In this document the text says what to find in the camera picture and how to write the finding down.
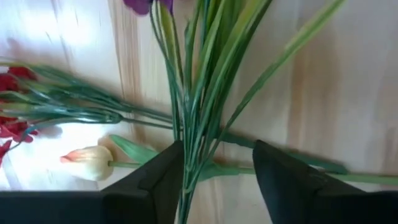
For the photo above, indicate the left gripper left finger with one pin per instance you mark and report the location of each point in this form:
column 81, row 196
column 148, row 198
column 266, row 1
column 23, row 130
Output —
column 149, row 199

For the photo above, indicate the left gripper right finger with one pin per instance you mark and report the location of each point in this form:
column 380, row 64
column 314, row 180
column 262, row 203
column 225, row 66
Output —
column 295, row 199

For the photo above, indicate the cream artificial tulip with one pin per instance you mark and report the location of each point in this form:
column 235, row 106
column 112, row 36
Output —
column 90, row 161

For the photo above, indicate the purple artificial flower bunch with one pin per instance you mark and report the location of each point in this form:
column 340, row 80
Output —
column 194, row 140

